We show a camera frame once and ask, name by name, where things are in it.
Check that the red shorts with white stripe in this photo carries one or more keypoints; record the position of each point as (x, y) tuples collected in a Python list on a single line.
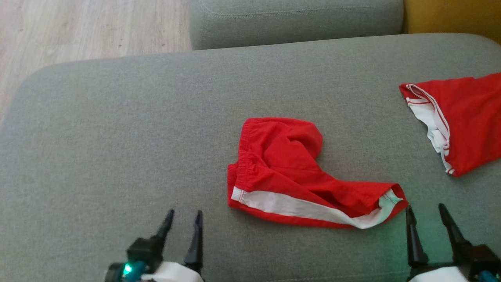
[(282, 168)]

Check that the yellow panel behind sofa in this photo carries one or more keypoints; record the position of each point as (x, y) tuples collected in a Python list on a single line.
[(454, 17)]

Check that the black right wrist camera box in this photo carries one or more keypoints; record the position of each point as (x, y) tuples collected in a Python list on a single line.
[(483, 258)]

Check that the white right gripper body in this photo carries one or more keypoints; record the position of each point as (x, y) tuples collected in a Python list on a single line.
[(442, 274)]

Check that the grey fabric sofa seat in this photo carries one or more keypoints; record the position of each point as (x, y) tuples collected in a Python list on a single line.
[(117, 137)]

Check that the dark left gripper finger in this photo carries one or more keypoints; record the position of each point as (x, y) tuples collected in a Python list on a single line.
[(164, 227), (195, 243)]

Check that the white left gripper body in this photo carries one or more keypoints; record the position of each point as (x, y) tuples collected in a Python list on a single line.
[(176, 272)]

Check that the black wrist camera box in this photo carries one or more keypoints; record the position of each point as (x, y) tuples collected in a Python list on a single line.
[(483, 258), (145, 250)]

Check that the grey sofa back cushion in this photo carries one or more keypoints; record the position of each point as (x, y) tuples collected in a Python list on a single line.
[(293, 23)]

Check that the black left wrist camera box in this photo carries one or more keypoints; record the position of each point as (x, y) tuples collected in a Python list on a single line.
[(145, 250)]

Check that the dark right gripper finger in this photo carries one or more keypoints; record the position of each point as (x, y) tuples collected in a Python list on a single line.
[(415, 239), (454, 231)]

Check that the red basketball jersey number 23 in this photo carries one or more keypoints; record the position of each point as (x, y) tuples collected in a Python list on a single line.
[(469, 117)]

